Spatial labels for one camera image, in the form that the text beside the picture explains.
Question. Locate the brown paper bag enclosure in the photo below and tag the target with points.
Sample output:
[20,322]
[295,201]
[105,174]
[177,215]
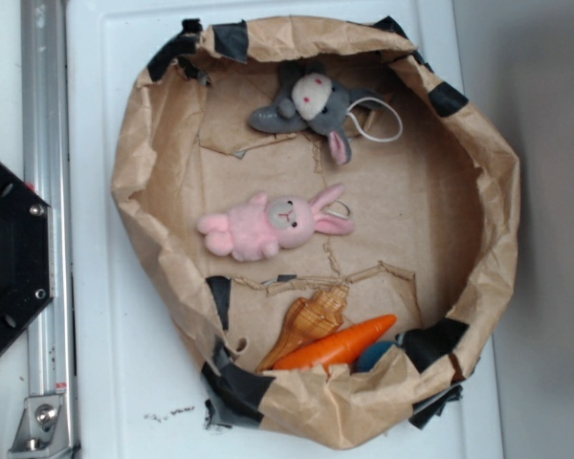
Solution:
[433,190]

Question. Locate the gray plush donkey toy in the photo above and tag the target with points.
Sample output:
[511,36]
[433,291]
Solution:
[309,99]

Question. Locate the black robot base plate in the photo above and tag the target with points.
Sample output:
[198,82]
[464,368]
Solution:
[25,264]

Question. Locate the orange plastic carrot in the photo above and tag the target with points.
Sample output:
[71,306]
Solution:
[343,347]

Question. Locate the blue ball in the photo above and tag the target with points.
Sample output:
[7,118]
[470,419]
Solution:
[372,354]

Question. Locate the metal corner bracket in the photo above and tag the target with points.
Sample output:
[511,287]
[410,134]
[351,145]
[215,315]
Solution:
[43,430]

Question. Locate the brown plastic conch shell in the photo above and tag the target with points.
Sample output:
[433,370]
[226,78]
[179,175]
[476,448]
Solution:
[307,320]

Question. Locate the aluminum extrusion rail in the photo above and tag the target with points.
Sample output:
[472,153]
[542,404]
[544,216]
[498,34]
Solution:
[51,337]

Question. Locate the pink plush bunny toy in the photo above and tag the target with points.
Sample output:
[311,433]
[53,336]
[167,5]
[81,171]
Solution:
[259,228]

